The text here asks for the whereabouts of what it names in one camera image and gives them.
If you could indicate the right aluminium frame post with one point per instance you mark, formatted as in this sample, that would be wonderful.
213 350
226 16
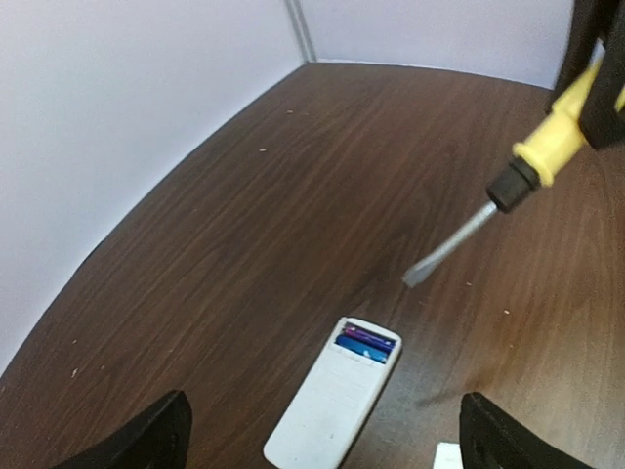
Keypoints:
301 30

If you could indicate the white remote control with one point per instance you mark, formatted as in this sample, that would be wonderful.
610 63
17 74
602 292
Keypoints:
323 419

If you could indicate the purple battery in remote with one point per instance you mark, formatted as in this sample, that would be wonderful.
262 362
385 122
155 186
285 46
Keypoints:
367 337

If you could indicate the blue battery in remote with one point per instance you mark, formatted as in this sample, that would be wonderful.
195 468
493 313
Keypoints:
373 351

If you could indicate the yellow handled screwdriver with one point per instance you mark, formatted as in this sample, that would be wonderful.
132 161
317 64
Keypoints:
536 162

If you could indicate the white battery cover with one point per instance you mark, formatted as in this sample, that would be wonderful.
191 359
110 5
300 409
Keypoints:
448 456

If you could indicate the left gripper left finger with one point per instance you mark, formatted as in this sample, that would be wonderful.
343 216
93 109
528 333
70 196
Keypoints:
157 437

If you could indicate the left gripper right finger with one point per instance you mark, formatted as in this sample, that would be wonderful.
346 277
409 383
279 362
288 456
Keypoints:
492 438

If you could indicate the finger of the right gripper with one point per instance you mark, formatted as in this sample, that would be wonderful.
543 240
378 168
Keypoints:
592 21

